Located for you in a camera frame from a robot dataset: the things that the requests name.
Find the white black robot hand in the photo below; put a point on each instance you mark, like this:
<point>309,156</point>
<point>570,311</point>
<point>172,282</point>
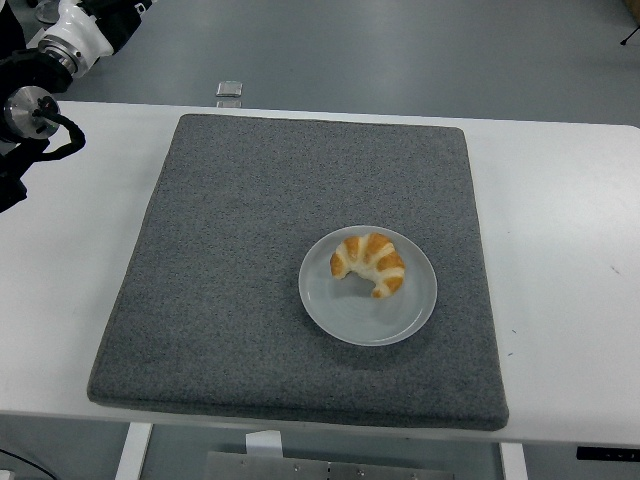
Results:
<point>80,25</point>

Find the golden croissant bread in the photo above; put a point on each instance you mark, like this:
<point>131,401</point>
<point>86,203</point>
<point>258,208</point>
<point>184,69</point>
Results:
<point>372,255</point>

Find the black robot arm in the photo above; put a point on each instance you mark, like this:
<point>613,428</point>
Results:
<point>22,112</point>

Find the metal floor socket plate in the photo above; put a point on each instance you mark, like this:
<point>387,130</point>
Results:
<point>229,88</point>
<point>229,104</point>

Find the grey round plate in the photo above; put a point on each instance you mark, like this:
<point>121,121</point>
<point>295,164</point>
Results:
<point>360,315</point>

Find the grey metal plate with screws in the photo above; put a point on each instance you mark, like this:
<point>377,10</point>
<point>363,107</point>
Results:
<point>325,470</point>

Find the grey square foam mat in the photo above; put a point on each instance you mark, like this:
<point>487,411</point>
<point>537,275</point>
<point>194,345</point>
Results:
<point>250,200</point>

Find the white table leg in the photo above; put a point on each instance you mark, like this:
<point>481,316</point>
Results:
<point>132,452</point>
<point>514,462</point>

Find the black tripod leg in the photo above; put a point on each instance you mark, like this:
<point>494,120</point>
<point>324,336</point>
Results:
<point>631,34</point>

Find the black table control panel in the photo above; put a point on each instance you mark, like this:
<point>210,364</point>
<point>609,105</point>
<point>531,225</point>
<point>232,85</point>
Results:
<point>607,453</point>

